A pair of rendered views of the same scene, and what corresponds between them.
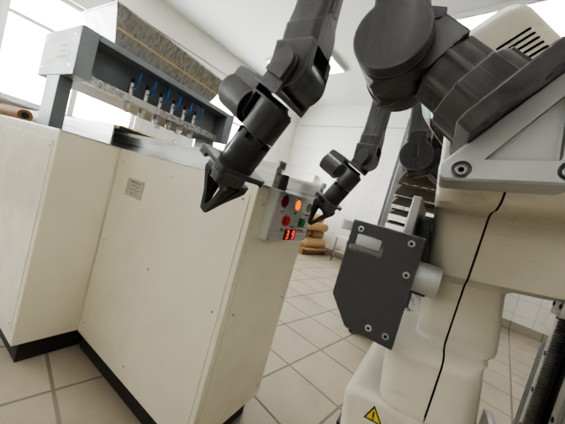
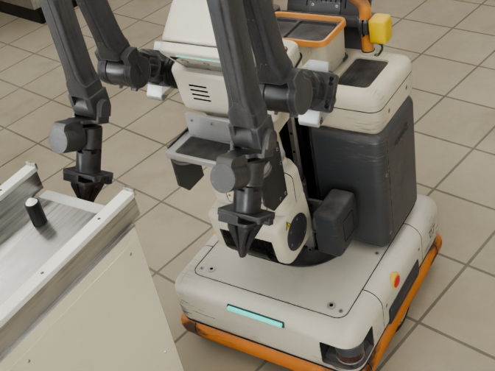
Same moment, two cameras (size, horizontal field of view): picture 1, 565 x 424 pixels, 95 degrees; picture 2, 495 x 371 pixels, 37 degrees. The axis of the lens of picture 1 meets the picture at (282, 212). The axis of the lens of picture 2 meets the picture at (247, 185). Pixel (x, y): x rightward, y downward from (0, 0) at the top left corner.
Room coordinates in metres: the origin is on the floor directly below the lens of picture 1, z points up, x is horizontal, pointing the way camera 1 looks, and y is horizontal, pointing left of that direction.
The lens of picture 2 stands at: (0.24, 1.26, 1.77)
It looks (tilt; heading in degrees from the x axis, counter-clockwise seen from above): 36 degrees down; 278
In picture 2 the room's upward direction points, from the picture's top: 12 degrees counter-clockwise
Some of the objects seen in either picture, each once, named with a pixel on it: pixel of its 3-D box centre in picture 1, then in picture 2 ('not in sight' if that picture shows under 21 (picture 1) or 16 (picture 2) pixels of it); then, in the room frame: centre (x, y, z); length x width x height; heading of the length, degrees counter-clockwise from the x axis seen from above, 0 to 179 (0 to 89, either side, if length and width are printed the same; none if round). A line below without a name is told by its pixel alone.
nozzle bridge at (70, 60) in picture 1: (149, 118); not in sight; (1.23, 0.72, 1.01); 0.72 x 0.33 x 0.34; 149
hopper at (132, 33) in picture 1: (161, 67); not in sight; (1.23, 0.72, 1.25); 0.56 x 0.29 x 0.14; 149
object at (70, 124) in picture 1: (50, 120); not in sight; (1.29, 1.24, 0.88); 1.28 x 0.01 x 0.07; 59
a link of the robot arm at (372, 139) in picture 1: (385, 95); (65, 29); (0.75, -0.19, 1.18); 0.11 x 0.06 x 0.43; 149
